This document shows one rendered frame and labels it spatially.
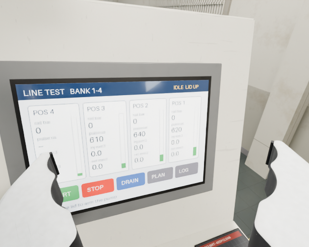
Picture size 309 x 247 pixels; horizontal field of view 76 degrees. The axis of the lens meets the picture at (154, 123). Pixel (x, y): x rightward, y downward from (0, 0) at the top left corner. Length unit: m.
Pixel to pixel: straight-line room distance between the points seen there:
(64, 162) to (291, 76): 2.17
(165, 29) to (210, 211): 0.51
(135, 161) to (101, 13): 0.31
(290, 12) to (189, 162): 2.30
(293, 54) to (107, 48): 2.08
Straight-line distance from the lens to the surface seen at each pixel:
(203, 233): 0.69
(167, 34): 0.46
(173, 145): 0.49
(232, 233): 0.71
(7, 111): 0.43
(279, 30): 2.68
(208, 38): 0.51
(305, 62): 2.29
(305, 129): 2.52
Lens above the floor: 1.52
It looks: 27 degrees down
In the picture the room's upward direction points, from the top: 5 degrees clockwise
